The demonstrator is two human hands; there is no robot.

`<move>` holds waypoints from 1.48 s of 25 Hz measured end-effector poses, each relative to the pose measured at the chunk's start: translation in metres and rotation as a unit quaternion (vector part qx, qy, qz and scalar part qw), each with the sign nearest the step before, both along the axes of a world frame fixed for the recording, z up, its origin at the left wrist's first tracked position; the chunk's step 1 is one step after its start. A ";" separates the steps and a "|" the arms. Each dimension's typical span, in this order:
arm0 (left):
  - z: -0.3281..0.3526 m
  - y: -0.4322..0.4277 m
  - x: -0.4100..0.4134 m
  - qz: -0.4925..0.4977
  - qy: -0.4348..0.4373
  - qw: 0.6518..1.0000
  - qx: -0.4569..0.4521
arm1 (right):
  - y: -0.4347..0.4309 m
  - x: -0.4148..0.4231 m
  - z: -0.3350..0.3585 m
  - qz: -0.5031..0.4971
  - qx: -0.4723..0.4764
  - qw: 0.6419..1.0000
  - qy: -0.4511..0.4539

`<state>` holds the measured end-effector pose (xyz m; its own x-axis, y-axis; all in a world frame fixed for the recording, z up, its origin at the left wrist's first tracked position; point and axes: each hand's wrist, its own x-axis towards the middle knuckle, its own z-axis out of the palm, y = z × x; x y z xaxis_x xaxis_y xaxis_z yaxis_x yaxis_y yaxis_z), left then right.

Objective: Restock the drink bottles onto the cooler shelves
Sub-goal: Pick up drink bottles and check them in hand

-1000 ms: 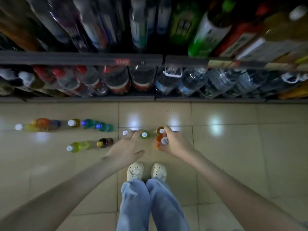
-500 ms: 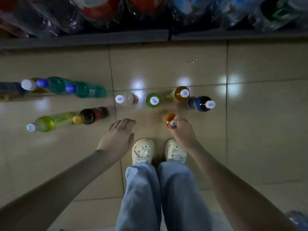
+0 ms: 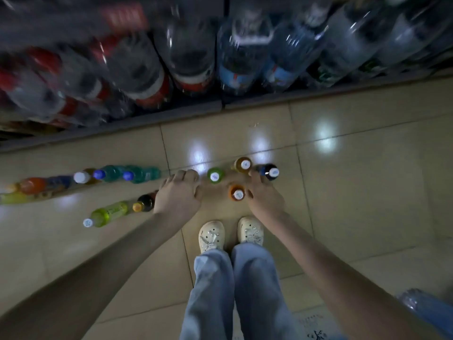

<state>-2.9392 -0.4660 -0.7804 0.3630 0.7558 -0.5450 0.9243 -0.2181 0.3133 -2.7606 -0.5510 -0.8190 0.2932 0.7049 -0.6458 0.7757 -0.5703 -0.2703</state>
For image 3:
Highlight row of large water jugs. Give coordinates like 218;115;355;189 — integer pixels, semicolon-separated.
0;0;453;128

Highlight person's left forearm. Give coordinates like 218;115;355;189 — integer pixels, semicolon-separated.
0;212;185;340

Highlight person's white shoe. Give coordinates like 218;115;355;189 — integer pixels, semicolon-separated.
197;220;227;255
236;216;266;247

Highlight person's right hand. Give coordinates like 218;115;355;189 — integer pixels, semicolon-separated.
244;170;286;225

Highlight orange bottle yellow cap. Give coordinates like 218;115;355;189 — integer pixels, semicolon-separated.
16;175;72;196

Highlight dark blue bottle white cap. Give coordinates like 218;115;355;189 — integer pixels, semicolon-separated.
257;163;281;182

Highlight person's blue jeans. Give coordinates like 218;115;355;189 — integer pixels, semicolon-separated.
179;242;302;340

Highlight lime yellow bottle white cap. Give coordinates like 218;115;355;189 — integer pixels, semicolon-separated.
82;200;134;229

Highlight person's white right shoe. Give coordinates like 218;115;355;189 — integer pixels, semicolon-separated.
236;216;266;247

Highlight person's right forearm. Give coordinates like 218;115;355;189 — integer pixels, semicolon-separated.
265;212;443;340

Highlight person's white left shoe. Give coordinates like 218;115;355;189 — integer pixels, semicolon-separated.
197;220;227;255

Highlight dark grey store shelving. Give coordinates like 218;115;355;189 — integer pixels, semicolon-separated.
0;0;453;153

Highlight green bottle white cap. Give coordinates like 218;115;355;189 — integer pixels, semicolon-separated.
207;166;227;184

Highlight teal bottle blue cap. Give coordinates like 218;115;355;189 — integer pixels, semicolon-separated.
122;165;164;184
93;165;127;183

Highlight amber tea bottle white cap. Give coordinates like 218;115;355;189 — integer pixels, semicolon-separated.
71;168;98;186

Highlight person's left hand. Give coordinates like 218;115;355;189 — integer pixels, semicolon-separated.
153;169;203;225

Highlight blue plastic wrapped pack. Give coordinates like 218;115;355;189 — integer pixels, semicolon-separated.
396;288;453;339

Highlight dark bottle yellow cap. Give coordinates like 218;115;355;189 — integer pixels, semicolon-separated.
132;192;158;214

